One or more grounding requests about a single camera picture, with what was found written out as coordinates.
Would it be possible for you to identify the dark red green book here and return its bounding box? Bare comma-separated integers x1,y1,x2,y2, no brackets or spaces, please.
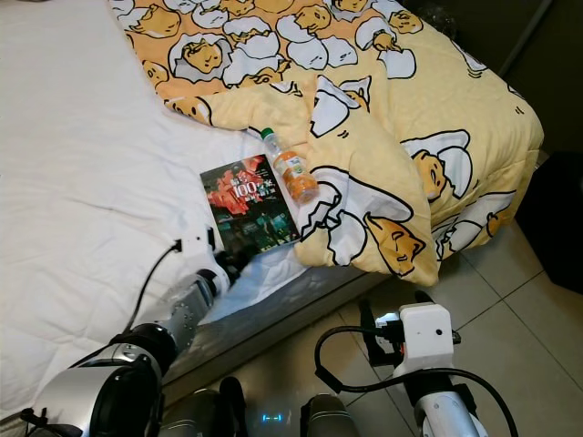
200,155,300,251

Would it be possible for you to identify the clear bottle with orange label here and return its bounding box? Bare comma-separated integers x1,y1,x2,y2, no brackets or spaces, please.
260,127,320,203

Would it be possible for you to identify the yellow egg cartoon blanket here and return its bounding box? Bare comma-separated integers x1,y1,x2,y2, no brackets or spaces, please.
107,0,545,276

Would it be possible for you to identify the dark robot right leg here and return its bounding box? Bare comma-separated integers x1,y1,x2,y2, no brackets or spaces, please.
301,393,365,437

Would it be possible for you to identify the dark robot leg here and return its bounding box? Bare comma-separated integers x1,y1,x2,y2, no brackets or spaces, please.
301,393,365,437
159,378,247,437

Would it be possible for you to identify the dark robot left leg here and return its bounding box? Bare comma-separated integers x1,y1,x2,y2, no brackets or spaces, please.
159,378,247,437

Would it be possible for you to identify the white sheeted bed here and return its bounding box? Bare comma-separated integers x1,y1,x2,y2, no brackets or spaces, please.
0,0,393,422

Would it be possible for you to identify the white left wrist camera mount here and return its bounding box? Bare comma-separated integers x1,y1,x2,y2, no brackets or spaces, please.
180,228,218,269

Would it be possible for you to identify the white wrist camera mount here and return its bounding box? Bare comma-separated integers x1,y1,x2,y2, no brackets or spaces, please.
180,228,218,269
399,303,456,370

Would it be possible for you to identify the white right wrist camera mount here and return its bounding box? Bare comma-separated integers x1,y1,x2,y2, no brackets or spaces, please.
399,303,456,370

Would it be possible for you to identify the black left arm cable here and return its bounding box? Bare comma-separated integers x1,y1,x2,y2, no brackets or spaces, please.
126,239,185,333

